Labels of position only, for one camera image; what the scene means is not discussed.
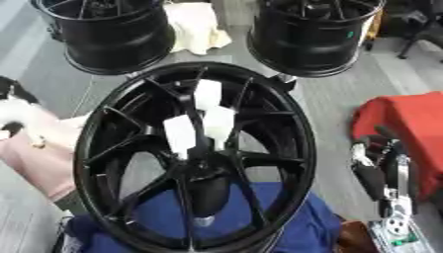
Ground person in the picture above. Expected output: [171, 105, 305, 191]
[0, 75, 94, 211]

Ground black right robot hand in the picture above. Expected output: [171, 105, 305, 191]
[347, 125, 421, 218]

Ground black wheel rim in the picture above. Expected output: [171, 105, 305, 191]
[29, 0, 179, 76]
[245, 0, 388, 79]

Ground white cloth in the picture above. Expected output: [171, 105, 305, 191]
[160, 2, 234, 56]

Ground red cloth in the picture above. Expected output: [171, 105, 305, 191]
[347, 91, 443, 203]

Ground black office chair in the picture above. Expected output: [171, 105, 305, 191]
[396, 0, 443, 60]

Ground black spoked wheel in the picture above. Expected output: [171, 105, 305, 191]
[72, 61, 318, 253]

